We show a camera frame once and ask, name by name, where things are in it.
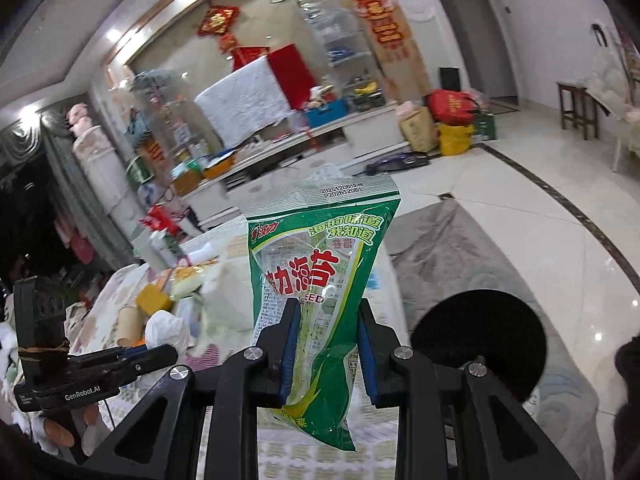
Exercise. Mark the wooden stool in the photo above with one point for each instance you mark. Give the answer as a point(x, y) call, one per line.
point(577, 90)

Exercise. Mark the green box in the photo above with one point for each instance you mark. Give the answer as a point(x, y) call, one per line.
point(485, 126)

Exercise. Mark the red cloth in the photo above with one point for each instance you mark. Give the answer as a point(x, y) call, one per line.
point(295, 75)

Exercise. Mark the red packet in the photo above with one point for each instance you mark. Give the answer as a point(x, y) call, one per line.
point(160, 217)

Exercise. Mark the green white carton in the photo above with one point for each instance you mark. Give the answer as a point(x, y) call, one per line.
point(137, 171)

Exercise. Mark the red gold hanging scroll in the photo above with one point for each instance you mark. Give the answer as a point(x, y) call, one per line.
point(382, 15)

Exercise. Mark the grey curtain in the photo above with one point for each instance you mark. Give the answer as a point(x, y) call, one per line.
point(50, 160)

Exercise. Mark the brown paper cup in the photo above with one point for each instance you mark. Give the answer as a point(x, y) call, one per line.
point(127, 322)

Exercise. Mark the person's left forearm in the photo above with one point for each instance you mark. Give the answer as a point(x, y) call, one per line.
point(25, 460)

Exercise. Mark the white cabinet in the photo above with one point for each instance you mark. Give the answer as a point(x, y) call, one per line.
point(365, 132)

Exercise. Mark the person's left hand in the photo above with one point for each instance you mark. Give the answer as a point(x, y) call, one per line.
point(60, 432)

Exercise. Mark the pink plush toy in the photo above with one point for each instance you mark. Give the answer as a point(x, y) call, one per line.
point(80, 116)

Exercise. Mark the cardboard box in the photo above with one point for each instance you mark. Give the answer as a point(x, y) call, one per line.
point(417, 127)

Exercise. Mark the blue crate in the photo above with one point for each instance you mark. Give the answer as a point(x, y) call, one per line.
point(327, 112)

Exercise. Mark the black round stool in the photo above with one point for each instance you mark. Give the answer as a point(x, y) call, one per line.
point(480, 330)

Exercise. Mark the vacuum cleaner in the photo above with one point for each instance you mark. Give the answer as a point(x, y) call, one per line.
point(397, 161)

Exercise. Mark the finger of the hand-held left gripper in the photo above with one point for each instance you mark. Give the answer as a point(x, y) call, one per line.
point(129, 351)
point(155, 357)

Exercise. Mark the yellow bag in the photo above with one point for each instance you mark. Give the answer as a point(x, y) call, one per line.
point(455, 139)

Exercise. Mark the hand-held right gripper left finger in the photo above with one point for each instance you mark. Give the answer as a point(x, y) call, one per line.
point(292, 345)

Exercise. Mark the dark cloth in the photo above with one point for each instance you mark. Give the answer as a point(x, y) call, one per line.
point(629, 365)

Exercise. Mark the grey rug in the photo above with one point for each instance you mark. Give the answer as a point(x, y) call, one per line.
point(450, 250)

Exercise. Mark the black speaker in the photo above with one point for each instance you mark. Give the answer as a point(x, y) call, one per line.
point(448, 79)

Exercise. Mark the white plastic bag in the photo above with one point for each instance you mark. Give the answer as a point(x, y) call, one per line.
point(167, 330)

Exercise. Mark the yellow white snack packet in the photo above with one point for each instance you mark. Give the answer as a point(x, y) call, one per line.
point(187, 277)

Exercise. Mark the red knot decoration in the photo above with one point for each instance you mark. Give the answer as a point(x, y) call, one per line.
point(220, 25)

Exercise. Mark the glass shelf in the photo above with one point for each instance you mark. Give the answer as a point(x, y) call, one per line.
point(340, 35)

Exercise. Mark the white quilted cover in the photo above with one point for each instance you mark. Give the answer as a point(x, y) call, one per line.
point(242, 102)

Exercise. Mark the red bag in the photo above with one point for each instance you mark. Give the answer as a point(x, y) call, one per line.
point(452, 105)

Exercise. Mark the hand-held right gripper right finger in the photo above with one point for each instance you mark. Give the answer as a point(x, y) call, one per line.
point(367, 355)

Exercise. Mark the white soft packet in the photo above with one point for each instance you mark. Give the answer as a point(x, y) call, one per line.
point(225, 290)

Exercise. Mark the green seaweed snack packet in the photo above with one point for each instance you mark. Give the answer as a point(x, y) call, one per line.
point(310, 260)

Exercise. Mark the yellow sponge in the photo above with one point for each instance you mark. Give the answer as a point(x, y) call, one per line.
point(152, 297)

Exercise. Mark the orange box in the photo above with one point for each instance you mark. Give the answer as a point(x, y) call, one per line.
point(218, 164)

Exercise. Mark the white standing air conditioner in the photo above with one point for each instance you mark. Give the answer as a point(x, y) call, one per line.
point(97, 170)

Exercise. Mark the white cylinder container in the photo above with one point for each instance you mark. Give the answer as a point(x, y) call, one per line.
point(146, 250)

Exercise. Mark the white chair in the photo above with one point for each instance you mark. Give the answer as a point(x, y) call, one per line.
point(612, 85)

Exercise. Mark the printed blanket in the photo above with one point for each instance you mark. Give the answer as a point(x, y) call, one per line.
point(102, 305)

